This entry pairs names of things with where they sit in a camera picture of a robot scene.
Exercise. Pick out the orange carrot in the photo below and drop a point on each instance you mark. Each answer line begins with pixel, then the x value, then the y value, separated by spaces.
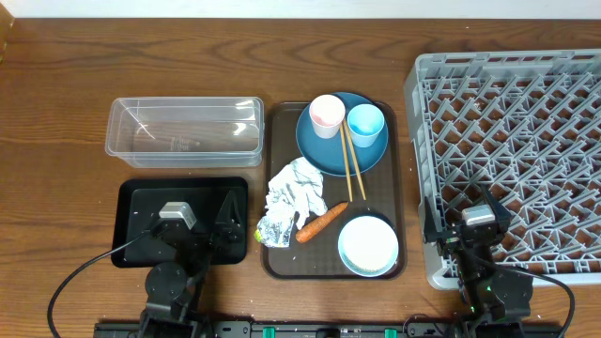
pixel 310 230

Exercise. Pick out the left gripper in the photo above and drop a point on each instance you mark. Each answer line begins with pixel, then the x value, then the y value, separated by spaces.
pixel 233 235

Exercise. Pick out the light blue cup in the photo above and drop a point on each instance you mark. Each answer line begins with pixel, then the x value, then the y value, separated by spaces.
pixel 365 123

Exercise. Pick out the white paper napkin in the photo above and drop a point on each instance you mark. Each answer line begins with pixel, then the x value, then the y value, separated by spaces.
pixel 296 192

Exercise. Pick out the grey dishwasher rack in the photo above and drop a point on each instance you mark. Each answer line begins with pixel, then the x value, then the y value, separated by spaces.
pixel 527 126

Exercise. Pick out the wooden chopstick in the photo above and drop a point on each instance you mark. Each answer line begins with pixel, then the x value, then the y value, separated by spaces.
pixel 354 160
pixel 345 158

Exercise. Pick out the foil snack wrapper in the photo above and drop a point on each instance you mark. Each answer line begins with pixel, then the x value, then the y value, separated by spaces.
pixel 274 230

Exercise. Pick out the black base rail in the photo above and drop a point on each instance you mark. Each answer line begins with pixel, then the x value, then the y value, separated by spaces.
pixel 244 329

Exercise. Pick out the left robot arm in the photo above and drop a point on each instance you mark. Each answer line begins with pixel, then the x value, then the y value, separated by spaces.
pixel 174 287

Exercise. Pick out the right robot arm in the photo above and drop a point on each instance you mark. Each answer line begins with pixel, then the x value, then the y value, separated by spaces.
pixel 497 298

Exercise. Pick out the light blue bowl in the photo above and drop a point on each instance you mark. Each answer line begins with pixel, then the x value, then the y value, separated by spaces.
pixel 368 246

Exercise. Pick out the clear plastic bin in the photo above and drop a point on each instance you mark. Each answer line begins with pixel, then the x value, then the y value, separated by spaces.
pixel 186 132

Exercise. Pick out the dark blue plate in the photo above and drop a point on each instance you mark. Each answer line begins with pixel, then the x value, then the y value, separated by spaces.
pixel 326 154

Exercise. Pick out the pink cup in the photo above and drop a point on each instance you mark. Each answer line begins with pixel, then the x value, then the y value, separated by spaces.
pixel 326 113

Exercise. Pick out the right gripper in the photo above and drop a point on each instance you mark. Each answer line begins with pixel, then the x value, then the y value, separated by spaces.
pixel 449 239

